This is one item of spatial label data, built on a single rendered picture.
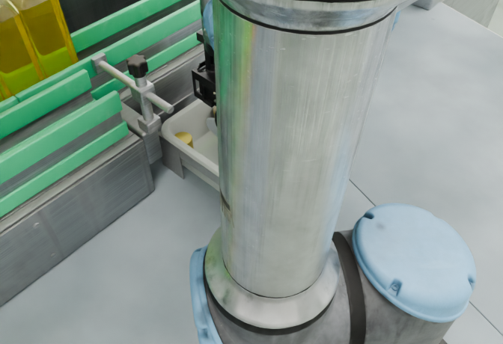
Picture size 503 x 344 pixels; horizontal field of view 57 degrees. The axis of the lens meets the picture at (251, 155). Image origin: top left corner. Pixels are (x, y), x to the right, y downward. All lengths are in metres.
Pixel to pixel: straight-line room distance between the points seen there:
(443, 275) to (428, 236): 0.04
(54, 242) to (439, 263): 0.52
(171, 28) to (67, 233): 0.38
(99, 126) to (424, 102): 0.65
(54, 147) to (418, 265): 0.46
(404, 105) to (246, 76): 0.81
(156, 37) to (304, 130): 0.62
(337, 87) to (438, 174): 0.69
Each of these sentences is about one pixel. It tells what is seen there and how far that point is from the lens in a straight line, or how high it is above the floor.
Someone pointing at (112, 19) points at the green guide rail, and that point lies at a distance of 0.85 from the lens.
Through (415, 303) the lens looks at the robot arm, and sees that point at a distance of 0.43.
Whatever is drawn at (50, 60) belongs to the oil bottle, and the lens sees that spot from 0.74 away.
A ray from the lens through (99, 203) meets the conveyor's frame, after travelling 0.75.
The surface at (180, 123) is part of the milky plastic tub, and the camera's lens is 0.82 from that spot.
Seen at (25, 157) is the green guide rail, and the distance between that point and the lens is 0.65.
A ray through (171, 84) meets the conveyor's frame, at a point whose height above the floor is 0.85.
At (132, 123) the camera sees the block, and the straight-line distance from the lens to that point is 0.75.
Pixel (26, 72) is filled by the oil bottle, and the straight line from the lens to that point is 0.73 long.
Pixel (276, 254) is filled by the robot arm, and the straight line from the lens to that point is 0.32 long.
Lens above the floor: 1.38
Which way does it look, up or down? 47 degrees down
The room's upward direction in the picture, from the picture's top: straight up
